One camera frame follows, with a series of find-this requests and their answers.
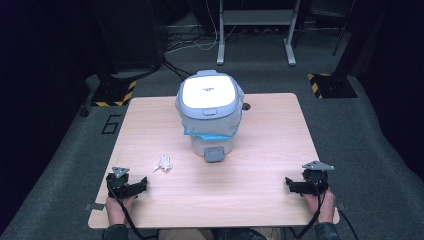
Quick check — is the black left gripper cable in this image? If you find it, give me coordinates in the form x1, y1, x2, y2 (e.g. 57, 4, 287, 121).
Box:
105, 175, 158, 240

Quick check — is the black cable beside table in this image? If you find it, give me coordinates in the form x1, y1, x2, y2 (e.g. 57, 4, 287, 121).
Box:
336, 208, 360, 240

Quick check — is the grey tape piece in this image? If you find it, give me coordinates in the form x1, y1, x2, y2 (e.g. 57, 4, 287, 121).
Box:
83, 202, 106, 212

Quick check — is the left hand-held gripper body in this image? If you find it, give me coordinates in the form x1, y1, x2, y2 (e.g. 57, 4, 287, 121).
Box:
105, 166, 138, 200

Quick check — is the black stand base striped tape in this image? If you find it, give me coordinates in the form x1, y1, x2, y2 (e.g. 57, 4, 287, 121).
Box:
306, 72, 358, 100
89, 73, 138, 108

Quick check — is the person's right hand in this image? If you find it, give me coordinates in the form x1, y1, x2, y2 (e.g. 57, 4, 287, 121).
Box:
302, 188, 337, 225

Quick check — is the blue trash bag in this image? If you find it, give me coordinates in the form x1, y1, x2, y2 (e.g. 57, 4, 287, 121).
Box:
179, 98, 243, 141

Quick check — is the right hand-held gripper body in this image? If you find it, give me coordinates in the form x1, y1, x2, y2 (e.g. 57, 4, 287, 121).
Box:
300, 160, 336, 197

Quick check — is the bundle of floor cables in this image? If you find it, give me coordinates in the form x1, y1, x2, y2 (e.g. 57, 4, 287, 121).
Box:
162, 0, 241, 81

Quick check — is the white metal desk frame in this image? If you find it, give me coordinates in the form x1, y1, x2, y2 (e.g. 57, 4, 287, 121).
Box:
215, 0, 302, 67

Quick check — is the person's left hand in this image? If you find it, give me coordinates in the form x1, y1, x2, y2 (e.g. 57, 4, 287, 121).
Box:
105, 194, 138, 227

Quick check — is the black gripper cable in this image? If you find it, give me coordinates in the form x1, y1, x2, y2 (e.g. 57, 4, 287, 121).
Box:
288, 173, 329, 240
105, 175, 158, 240

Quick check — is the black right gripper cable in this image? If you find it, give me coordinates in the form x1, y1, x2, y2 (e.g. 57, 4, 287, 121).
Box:
288, 173, 329, 240

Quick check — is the white paper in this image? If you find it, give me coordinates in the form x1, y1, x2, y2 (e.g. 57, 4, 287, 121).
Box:
152, 155, 174, 173

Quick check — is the white pedal trash can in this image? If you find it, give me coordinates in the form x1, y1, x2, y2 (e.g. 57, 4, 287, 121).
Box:
175, 69, 245, 164

